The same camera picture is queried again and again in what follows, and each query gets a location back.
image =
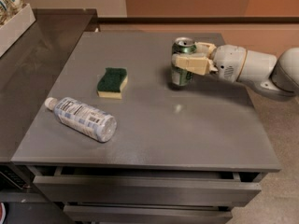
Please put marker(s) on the dark side counter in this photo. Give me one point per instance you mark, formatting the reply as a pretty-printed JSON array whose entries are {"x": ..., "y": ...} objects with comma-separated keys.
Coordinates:
[{"x": 30, "y": 67}]

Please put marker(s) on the grey lower drawer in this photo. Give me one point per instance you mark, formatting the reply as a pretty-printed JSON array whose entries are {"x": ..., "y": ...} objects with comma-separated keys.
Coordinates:
[{"x": 133, "y": 215}]

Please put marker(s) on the clear plastic water bottle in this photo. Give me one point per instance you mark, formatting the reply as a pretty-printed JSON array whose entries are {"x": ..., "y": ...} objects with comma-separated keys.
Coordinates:
[{"x": 86, "y": 119}]

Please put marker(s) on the green soda can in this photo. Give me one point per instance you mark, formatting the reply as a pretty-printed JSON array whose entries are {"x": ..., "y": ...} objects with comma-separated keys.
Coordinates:
[{"x": 182, "y": 49}]

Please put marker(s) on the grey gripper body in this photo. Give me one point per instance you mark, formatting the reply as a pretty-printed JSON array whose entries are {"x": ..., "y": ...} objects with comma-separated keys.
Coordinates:
[{"x": 229, "y": 62}]

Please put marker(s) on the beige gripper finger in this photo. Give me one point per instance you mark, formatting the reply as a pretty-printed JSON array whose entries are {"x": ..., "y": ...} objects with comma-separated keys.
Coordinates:
[
  {"x": 204, "y": 50},
  {"x": 193, "y": 64}
]

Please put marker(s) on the grey top drawer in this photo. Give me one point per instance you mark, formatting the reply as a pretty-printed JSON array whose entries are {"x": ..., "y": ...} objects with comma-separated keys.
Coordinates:
[{"x": 147, "y": 187}]

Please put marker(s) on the green and yellow sponge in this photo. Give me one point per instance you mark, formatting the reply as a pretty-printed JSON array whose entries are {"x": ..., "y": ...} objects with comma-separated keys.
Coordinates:
[{"x": 112, "y": 83}]

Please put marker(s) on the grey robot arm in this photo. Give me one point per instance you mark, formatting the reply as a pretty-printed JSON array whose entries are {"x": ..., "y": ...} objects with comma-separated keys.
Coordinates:
[{"x": 264, "y": 73}]

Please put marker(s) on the grey drawer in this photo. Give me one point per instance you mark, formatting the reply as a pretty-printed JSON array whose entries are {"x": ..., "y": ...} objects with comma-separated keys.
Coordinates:
[
  {"x": 147, "y": 187},
  {"x": 133, "y": 215}
]

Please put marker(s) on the red and white object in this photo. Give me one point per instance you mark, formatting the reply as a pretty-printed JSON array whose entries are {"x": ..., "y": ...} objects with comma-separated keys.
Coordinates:
[{"x": 3, "y": 213}]

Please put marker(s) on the white box with snacks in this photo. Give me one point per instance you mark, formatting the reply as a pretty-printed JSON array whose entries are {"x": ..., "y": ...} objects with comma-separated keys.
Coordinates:
[{"x": 16, "y": 17}]

